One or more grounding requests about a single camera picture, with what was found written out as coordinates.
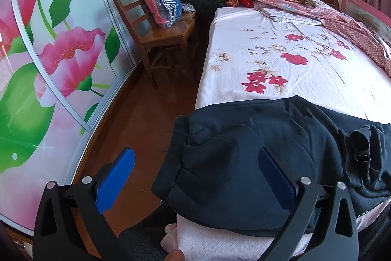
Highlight wooden nightstand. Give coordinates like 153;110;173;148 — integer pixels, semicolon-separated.
182;10;200;60

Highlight pink framed panel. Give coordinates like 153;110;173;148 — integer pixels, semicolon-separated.
340;0;391;35

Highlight floral sliding wardrobe door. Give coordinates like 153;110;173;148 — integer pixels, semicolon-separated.
0;0;145;235

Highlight wooden chair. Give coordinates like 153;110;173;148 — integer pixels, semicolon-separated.
110;0;197;89

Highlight dark grey fabric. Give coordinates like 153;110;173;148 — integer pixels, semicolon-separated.
119;212;178;261

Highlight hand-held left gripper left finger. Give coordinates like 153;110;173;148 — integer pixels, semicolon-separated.
32;147;136;261

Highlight wooden bed with floral sheet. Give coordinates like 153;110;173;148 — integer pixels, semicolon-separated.
162;0;391;261

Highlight pale blue patterned cloth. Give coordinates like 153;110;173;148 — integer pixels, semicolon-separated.
259;2;324;27

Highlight person's left hand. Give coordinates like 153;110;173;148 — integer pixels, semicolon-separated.
163;249;185;261

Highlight black clothing pile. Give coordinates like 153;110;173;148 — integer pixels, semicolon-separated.
179;0;229;27

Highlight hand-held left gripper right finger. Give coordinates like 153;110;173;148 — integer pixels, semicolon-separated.
257;147;361;261

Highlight pink patterned quilt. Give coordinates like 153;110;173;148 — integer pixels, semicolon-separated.
244;0;391;78

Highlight dark navy pants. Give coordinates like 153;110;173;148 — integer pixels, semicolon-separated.
152;96;391;238

